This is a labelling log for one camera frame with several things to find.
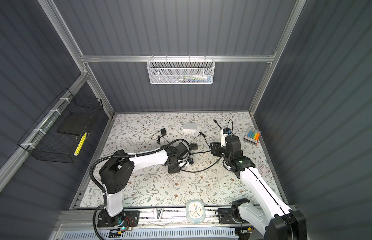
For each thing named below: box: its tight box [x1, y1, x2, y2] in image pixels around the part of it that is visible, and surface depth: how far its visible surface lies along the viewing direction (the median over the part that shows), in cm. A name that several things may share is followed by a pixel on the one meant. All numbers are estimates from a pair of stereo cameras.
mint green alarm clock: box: [186, 199, 206, 224], surface depth 75 cm
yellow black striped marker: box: [73, 132, 88, 156], surface depth 71 cm
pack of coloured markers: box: [243, 128, 262, 147], surface depth 107 cm
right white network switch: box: [182, 122, 197, 134], surface depth 111 cm
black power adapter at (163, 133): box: [157, 128, 167, 144], surface depth 108 cm
